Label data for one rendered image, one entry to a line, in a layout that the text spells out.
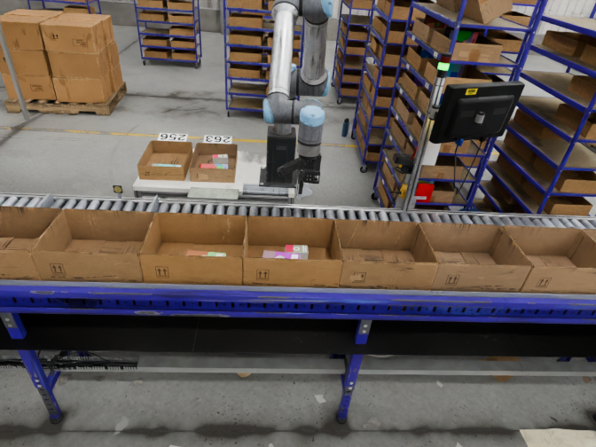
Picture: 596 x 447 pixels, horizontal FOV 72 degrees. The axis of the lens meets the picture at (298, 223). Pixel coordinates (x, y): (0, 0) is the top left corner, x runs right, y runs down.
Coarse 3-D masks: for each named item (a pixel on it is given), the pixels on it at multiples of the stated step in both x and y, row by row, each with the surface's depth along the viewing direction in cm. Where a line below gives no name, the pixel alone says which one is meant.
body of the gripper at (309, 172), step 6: (300, 156) 157; (318, 156) 157; (306, 162) 158; (312, 162) 159; (318, 162) 159; (300, 168) 159; (306, 168) 160; (312, 168) 160; (318, 168) 160; (300, 174) 159; (306, 174) 159; (312, 174) 159; (318, 174) 160; (306, 180) 162; (312, 180) 162; (318, 180) 161
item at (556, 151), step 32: (576, 64) 264; (576, 96) 277; (512, 128) 334; (480, 160) 377; (512, 160) 330; (544, 160) 292; (576, 160) 290; (512, 192) 328; (544, 192) 291; (576, 192) 292
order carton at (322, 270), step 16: (256, 224) 185; (272, 224) 186; (288, 224) 186; (304, 224) 187; (320, 224) 187; (256, 240) 190; (272, 240) 191; (288, 240) 191; (304, 240) 192; (320, 240) 192; (336, 240) 177; (256, 256) 185; (320, 256) 188; (336, 256) 176; (256, 272) 164; (272, 272) 164; (288, 272) 164; (304, 272) 165; (320, 272) 165; (336, 272) 165
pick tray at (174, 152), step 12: (156, 144) 287; (168, 144) 288; (180, 144) 288; (144, 156) 269; (156, 156) 286; (168, 156) 287; (180, 156) 288; (144, 168) 256; (156, 168) 256; (168, 168) 257; (180, 168) 257; (168, 180) 262; (180, 180) 262
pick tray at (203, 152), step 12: (204, 144) 289; (216, 144) 290; (228, 144) 290; (192, 156) 270; (204, 156) 291; (228, 156) 294; (192, 168) 257; (204, 168) 258; (228, 168) 280; (192, 180) 262; (204, 180) 263; (216, 180) 263; (228, 180) 264
